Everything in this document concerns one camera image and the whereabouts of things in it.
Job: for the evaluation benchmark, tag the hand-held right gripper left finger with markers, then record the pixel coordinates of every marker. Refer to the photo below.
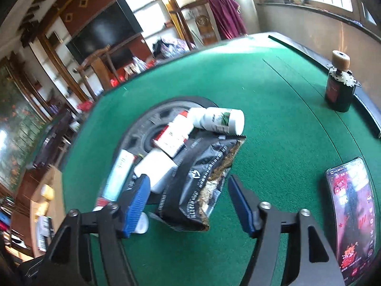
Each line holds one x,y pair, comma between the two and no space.
137,205

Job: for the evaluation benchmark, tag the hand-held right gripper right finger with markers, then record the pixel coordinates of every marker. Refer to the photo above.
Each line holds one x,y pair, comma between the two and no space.
241,205

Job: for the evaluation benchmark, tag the long white plastic bottle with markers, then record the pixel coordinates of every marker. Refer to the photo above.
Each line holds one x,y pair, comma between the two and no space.
143,225

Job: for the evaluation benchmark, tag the light blue white tube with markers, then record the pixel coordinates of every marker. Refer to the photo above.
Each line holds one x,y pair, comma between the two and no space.
120,169

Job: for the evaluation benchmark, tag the white medicine bottle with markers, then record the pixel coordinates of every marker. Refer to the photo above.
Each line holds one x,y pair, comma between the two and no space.
154,166

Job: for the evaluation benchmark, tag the black foil packet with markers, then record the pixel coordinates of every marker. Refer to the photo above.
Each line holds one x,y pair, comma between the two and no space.
193,181

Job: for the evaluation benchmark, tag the red and white carton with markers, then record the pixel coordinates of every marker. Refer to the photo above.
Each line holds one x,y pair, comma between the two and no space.
174,134

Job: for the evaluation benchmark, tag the cardboard box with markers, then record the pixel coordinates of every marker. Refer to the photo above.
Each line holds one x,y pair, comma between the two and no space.
55,175

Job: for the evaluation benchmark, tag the white bottle with green label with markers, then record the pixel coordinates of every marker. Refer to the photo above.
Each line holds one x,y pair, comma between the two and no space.
214,119

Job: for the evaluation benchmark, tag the round grey table control panel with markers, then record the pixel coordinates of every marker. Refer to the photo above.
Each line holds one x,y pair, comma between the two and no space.
143,131

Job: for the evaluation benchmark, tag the yellow packet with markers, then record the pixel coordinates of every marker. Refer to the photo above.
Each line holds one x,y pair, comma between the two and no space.
41,208

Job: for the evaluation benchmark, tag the grey printed carton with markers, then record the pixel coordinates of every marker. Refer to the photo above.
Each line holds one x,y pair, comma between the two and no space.
44,232

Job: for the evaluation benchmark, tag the black smartphone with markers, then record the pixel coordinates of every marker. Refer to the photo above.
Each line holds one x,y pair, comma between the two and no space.
351,214

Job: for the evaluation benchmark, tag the red plastic bag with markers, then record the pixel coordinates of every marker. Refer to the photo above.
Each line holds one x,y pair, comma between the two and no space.
85,106

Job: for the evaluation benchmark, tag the white plastic bag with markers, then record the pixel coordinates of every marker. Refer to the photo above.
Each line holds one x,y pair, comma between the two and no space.
138,64

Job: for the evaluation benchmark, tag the wooden armchair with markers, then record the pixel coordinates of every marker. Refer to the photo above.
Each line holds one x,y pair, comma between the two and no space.
95,65

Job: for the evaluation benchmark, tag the dark cylindrical motor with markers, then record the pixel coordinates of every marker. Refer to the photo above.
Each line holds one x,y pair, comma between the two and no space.
337,92

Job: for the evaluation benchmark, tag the pile of clothes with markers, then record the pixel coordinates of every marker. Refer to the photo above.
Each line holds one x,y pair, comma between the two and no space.
171,47

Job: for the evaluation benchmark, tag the black flat television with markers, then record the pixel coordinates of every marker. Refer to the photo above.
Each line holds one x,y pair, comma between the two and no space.
104,29

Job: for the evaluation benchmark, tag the wooden chair with carved back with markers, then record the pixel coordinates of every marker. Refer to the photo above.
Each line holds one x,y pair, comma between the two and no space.
205,26

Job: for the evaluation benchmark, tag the maroon cloth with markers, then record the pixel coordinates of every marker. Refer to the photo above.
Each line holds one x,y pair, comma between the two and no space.
226,15

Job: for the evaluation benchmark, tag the landscape wall painting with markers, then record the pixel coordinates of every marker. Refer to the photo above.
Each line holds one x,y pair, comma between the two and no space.
18,125

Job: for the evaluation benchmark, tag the wooden wall shelf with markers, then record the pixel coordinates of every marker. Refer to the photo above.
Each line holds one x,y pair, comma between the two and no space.
62,68

